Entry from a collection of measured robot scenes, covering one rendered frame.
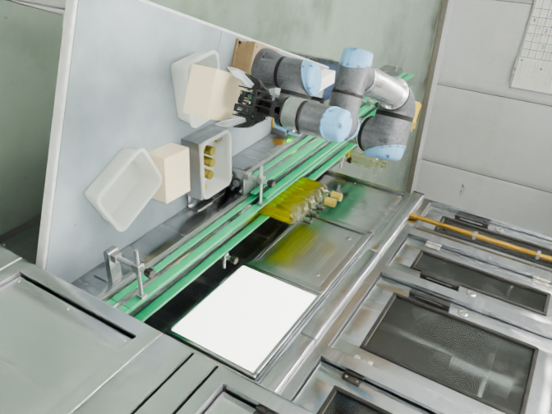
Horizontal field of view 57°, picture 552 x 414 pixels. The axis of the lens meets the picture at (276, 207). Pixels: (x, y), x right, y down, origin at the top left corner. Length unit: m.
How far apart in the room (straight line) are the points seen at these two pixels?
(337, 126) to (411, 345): 0.89
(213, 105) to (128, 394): 0.67
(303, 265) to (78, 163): 0.90
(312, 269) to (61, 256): 0.88
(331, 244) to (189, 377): 1.12
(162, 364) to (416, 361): 0.88
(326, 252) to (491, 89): 5.98
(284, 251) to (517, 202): 6.51
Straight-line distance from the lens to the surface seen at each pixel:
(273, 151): 2.13
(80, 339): 1.22
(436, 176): 8.35
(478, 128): 7.94
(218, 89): 1.28
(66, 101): 1.44
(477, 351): 1.82
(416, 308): 1.90
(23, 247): 2.23
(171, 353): 1.13
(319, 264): 1.95
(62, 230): 1.54
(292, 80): 1.84
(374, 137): 1.59
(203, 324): 1.69
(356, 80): 1.23
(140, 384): 1.09
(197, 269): 1.76
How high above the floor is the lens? 1.85
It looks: 26 degrees down
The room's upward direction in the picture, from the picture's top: 109 degrees clockwise
